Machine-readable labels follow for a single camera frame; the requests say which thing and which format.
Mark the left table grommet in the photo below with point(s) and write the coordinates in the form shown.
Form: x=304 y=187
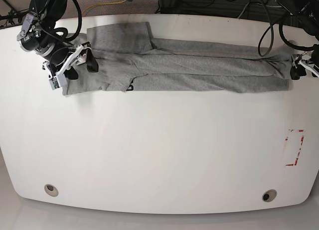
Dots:
x=51 y=190

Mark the grey T-shirt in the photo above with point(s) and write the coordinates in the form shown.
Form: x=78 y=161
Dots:
x=131 y=59

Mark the table grommet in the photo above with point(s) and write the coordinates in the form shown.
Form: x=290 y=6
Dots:
x=269 y=195
x=51 y=190

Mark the red tape rectangle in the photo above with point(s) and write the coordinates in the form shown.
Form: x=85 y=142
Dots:
x=292 y=147

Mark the right table grommet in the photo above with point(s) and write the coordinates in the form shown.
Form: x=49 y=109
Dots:
x=269 y=195

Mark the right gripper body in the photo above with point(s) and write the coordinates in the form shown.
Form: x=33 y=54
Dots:
x=53 y=44

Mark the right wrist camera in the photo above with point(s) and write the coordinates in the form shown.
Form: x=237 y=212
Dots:
x=57 y=81

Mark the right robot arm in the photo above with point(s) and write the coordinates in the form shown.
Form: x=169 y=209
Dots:
x=54 y=9

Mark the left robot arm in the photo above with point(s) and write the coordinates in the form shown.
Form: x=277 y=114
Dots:
x=307 y=14

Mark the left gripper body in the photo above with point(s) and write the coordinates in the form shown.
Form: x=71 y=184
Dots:
x=309 y=58

